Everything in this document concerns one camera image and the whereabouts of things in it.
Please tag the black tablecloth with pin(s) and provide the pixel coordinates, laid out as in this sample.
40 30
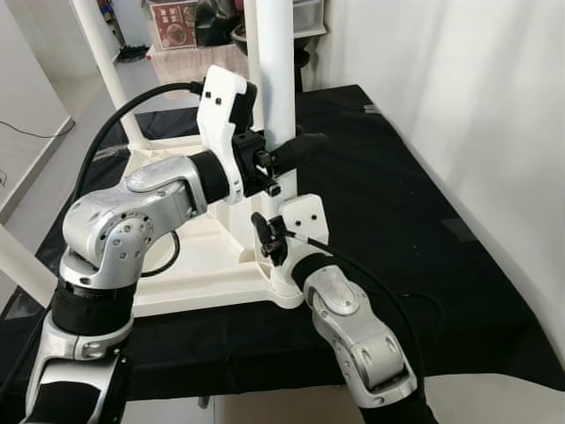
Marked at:
397 221

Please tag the red printed box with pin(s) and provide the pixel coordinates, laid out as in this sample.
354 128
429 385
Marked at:
174 22

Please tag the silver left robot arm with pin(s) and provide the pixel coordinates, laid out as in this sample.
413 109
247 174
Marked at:
115 230

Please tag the cream plastic children table top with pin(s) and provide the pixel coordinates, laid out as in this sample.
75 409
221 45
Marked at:
203 256

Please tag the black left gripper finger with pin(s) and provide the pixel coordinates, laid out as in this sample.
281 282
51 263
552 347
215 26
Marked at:
300 148

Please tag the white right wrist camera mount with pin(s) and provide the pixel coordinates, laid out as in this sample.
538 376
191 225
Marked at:
305 221

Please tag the black bag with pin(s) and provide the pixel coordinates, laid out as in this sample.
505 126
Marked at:
216 22

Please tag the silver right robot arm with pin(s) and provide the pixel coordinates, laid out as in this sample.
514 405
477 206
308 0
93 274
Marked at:
357 336

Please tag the clear plastic storage container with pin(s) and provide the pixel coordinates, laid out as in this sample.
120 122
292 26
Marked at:
309 13

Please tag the grey tape piece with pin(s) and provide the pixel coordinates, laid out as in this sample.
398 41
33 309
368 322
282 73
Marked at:
459 230
372 109

